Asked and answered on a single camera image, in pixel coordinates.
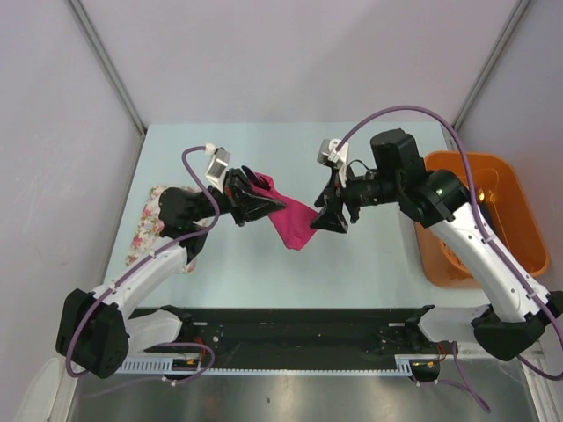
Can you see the white cable duct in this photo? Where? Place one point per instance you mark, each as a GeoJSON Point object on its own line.
{"type": "Point", "coordinates": [170, 366]}

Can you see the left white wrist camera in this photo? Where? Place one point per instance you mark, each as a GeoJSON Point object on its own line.
{"type": "Point", "coordinates": [217, 167]}

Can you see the orange plastic basin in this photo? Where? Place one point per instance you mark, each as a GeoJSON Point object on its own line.
{"type": "Point", "coordinates": [510, 217]}

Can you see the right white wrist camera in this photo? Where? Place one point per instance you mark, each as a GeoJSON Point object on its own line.
{"type": "Point", "coordinates": [330, 156]}

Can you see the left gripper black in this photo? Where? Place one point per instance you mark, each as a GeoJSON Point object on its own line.
{"type": "Point", "coordinates": [242, 201]}

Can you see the left aluminium corner post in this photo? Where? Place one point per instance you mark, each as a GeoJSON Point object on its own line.
{"type": "Point", "coordinates": [98, 48]}

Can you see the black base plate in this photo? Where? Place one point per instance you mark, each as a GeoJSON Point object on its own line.
{"type": "Point", "coordinates": [333, 340]}

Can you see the pink paper napkin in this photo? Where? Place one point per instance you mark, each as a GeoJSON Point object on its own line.
{"type": "Point", "coordinates": [291, 223]}

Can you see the aluminium rail frame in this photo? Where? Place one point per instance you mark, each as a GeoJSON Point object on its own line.
{"type": "Point", "coordinates": [505, 341]}

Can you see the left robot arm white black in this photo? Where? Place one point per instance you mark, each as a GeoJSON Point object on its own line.
{"type": "Point", "coordinates": [97, 331]}

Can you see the aluminium corner post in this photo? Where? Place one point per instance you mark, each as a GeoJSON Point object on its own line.
{"type": "Point", "coordinates": [498, 49]}
{"type": "Point", "coordinates": [98, 48]}

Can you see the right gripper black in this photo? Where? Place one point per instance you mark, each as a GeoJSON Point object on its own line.
{"type": "Point", "coordinates": [331, 216]}

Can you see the right aluminium corner post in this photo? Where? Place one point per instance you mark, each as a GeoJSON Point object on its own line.
{"type": "Point", "coordinates": [498, 49]}

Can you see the floral cloth mat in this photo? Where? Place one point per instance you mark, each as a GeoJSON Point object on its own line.
{"type": "Point", "coordinates": [147, 234]}

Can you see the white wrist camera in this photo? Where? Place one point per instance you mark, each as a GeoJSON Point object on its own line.
{"type": "Point", "coordinates": [217, 167]}
{"type": "Point", "coordinates": [330, 156]}

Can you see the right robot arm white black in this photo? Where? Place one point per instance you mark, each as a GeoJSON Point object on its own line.
{"type": "Point", "coordinates": [519, 308]}

